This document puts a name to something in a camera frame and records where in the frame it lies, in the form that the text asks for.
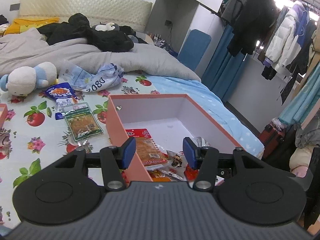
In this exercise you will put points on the cream padded headboard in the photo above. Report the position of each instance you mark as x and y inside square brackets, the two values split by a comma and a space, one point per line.
[134, 13]

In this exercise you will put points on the blue white snack bag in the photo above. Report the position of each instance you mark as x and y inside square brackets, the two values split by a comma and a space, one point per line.
[63, 95]

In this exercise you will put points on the light blue bedsheet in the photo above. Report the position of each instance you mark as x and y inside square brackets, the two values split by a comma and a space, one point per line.
[214, 107]

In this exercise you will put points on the red snack in box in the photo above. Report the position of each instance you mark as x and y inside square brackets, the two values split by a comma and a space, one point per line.
[174, 173]

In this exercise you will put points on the white blue plush toy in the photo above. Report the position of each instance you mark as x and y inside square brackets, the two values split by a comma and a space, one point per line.
[24, 80]

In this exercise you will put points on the green snack packet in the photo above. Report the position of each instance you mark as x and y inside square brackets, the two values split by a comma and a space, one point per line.
[81, 121]

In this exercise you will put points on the black clothes pile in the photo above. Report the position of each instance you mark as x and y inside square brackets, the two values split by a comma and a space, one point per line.
[78, 26]

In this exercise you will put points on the red suitcase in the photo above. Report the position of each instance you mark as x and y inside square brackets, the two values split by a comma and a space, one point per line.
[271, 137]

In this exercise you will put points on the blue curtain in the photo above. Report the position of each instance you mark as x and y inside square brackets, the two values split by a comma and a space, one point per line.
[224, 70]

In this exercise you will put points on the yellow pillow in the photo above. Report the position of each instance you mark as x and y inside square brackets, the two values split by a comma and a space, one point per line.
[20, 25]

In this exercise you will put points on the red clear snack packet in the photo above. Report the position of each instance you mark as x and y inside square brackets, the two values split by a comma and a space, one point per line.
[148, 152]

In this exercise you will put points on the white puffer jacket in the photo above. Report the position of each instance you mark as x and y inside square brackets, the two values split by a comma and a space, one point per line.
[286, 42]

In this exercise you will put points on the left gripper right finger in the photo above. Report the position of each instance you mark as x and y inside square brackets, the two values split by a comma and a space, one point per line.
[204, 159]

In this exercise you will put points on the silver snack packet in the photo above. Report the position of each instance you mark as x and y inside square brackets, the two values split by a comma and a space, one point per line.
[176, 159]

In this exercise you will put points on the pink cardboard box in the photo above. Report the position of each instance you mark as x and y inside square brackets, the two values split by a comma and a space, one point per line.
[169, 118]

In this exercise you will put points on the blue padded chair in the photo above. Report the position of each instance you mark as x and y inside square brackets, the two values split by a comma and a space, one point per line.
[194, 48]

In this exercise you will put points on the grey duvet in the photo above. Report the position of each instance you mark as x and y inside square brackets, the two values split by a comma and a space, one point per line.
[30, 49]

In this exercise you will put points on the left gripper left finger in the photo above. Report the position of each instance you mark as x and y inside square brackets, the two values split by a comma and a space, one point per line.
[113, 159]

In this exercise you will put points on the crumpled blue white bag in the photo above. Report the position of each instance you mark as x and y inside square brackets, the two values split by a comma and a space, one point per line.
[108, 76]

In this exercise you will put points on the fruit pattern mat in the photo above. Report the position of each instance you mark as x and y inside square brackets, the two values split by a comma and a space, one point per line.
[32, 138]

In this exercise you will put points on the hanging black jacket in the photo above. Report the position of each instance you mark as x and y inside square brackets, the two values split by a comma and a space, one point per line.
[252, 25]

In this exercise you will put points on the pink box lid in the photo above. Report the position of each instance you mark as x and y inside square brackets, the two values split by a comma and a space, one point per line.
[3, 113]

